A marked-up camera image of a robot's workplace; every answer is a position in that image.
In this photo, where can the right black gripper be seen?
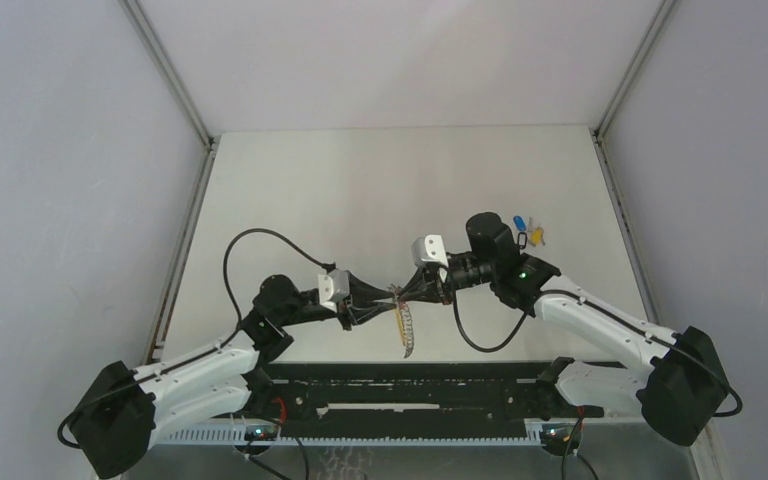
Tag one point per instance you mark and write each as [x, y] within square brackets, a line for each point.
[428, 291]

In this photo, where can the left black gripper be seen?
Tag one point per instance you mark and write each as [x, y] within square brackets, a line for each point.
[359, 312]

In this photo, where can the metal keyring with small rings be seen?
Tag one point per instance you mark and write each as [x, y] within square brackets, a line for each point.
[404, 321]

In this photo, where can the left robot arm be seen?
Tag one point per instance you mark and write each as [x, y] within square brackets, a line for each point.
[126, 411]

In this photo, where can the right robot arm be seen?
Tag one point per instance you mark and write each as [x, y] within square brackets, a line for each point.
[674, 380]

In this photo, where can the blue key tag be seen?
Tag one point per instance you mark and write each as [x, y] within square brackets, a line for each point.
[520, 223]

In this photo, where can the yellow key tag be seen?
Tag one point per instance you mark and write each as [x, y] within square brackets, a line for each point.
[536, 236]

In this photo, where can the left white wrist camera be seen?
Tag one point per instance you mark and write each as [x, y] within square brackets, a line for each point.
[333, 287]

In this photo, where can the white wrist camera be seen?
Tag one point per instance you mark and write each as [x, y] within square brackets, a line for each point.
[333, 287]
[429, 250]

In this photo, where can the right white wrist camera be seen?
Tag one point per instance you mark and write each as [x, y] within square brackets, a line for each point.
[429, 250]

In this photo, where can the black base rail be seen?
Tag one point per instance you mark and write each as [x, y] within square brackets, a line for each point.
[397, 397]

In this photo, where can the white cable duct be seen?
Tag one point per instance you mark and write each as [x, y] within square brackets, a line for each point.
[224, 434]

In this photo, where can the left aluminium frame post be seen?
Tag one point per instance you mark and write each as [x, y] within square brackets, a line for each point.
[159, 168]

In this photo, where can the aluminium frame post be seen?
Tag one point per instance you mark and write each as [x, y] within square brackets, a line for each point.
[159, 168]
[689, 150]

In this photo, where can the right aluminium frame post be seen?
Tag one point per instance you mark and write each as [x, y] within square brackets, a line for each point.
[689, 150]

